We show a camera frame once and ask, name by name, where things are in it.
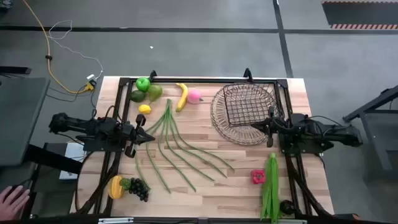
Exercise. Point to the black slanted beam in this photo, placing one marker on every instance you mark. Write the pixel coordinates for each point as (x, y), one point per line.
(53, 158)

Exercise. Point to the grey desk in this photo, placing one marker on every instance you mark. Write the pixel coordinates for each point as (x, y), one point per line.
(18, 118)

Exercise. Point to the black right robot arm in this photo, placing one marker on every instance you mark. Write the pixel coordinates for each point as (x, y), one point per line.
(335, 133)

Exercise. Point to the black desk frame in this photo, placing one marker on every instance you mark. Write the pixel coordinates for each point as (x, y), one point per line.
(373, 124)

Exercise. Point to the light green pear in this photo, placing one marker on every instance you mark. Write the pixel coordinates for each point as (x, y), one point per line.
(154, 92)

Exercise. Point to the white box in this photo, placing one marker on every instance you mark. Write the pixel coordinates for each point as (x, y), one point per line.
(73, 152)

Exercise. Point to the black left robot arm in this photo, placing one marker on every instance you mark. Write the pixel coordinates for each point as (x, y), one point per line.
(77, 124)

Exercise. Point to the pink peach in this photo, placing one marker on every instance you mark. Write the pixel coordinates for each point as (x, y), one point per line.
(194, 96)

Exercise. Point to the bright green apple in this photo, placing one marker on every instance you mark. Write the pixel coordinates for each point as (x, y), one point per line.
(143, 84)

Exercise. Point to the green leafy vegetable bunch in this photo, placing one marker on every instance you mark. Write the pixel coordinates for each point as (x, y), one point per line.
(271, 186)

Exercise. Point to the black floor bar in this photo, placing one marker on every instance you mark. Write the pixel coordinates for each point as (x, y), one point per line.
(15, 70)

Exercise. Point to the small white charger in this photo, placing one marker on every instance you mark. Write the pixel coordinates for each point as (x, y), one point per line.
(91, 76)

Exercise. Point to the hazard striped floor mat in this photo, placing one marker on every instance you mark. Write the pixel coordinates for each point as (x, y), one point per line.
(357, 14)

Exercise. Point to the yellow lemon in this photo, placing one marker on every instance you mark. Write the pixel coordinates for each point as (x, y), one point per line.
(145, 109)

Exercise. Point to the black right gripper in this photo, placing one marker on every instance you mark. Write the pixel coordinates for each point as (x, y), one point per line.
(280, 127)

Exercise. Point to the yellow banana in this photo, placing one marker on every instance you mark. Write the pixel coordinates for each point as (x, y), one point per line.
(183, 96)

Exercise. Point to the black grape bunch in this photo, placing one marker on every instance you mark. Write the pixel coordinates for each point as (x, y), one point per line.
(139, 188)

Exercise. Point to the person's hand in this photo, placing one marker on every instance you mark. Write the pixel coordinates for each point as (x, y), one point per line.
(12, 202)

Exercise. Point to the dark green avocado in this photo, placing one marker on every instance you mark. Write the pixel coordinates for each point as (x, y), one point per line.
(137, 96)

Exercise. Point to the red bell pepper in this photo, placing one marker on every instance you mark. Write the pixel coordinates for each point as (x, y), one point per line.
(258, 176)

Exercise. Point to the silver metal bracket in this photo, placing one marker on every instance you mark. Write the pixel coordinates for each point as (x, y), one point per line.
(295, 221)
(116, 220)

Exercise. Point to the long green bean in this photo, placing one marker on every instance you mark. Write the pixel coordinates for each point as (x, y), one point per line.
(192, 165)
(152, 165)
(211, 155)
(202, 158)
(180, 174)
(136, 161)

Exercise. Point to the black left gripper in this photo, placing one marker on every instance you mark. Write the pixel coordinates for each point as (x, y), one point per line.
(129, 133)

